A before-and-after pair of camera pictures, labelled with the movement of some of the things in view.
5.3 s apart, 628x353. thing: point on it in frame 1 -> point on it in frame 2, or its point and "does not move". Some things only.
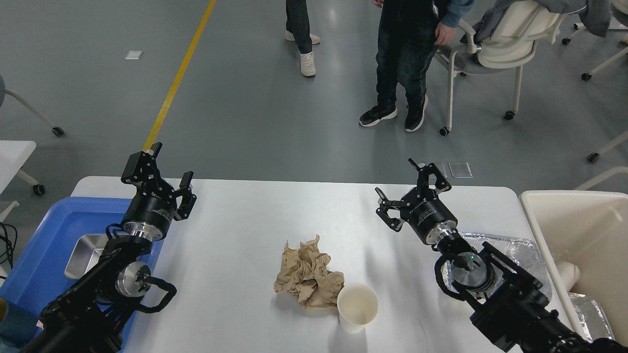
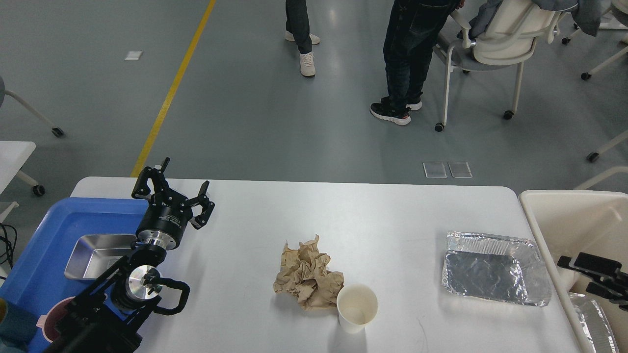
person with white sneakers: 298,29 does not move
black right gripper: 423,211 -> 591,264
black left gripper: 152,209 -> 165,219
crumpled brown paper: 304,273 does not move
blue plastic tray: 39,276 does not move
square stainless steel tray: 87,252 does not move
